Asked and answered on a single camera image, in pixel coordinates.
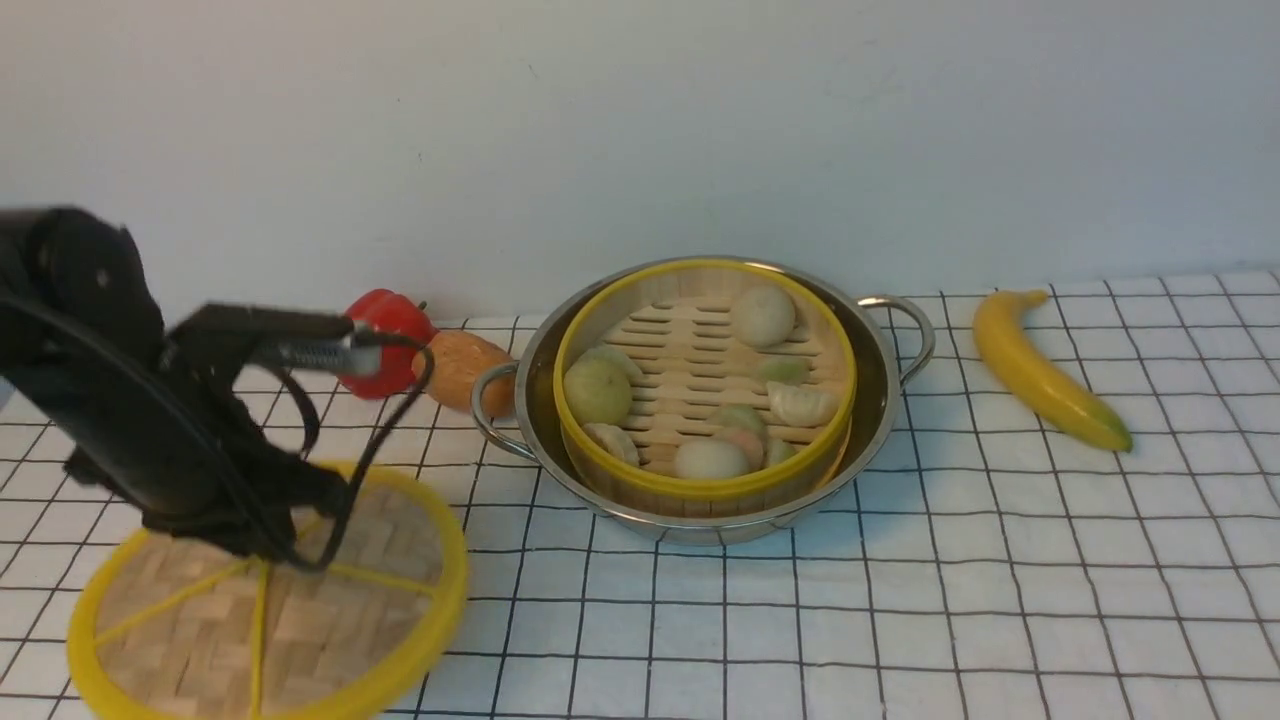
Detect white round bun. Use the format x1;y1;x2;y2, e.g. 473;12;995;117
730;284;797;348
672;438;753;480

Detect white dumpling right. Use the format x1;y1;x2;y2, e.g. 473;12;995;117
765;380;840;428

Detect bamboo steamer basket yellow rim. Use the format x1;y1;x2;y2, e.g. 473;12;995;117
552;258;858;519

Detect white grid tablecloth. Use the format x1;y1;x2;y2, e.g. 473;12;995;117
0;270;1280;720

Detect brown potato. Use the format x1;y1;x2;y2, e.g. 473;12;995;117
426;329;515;419

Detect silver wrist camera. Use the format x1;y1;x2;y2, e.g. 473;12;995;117
168;304;383;389

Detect green round bun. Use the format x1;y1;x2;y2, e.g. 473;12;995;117
563;345;645;425

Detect white round bun top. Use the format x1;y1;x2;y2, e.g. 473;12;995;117
730;284;797;348

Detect stainless steel two-handled pot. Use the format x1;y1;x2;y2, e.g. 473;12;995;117
470;256;934;546

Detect pink green bun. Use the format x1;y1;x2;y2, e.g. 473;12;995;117
708;404;768;471

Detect red bell pepper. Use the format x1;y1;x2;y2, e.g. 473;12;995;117
339;288;438;400

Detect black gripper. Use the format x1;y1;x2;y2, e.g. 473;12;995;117
3;208;351;561

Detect woven bamboo steamer lid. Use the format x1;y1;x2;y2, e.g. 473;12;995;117
67;466;468;719

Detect yellow banana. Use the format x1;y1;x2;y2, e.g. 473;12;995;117
972;290;1134;454

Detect small green dumpling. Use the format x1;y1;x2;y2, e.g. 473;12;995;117
754;356;812;386

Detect white round bun bottom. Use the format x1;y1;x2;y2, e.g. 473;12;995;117
672;438;753;480

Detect pale dumpling left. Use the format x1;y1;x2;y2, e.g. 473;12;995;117
582;423;640;468

